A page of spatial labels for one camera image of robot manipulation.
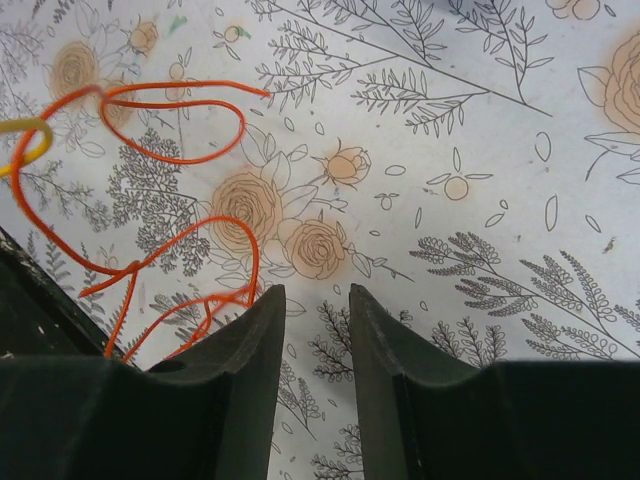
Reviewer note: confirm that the floral table mat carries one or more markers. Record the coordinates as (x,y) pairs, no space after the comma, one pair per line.
(474,164)

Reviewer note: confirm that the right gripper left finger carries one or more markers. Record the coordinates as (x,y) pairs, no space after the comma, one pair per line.
(207,413)

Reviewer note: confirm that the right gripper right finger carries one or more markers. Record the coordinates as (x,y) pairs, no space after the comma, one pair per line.
(424,414)

